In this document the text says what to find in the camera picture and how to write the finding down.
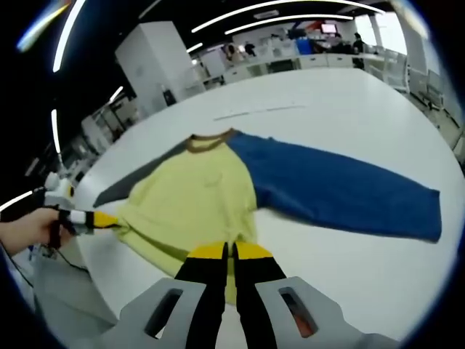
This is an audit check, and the person's left hand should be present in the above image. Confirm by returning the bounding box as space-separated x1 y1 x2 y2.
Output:
0 206 74 260

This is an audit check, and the white square pillar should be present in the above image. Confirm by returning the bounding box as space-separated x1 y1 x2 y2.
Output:
115 21 193 117

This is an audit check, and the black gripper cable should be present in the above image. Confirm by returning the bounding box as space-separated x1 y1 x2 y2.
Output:
50 245 90 272

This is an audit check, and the long ceiling light strip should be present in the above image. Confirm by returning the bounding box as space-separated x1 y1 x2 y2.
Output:
191 0 386 33
224 14 355 36

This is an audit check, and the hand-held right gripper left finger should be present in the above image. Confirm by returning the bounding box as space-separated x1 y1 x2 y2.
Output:
121 240 230 349

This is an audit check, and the yellow blue grey garment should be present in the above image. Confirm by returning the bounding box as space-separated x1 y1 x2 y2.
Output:
93 127 442 306

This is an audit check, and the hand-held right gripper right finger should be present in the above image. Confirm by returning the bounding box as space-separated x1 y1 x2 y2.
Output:
232 240 347 349

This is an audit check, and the white counter row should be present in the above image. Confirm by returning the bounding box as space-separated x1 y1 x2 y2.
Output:
195 47 408 88

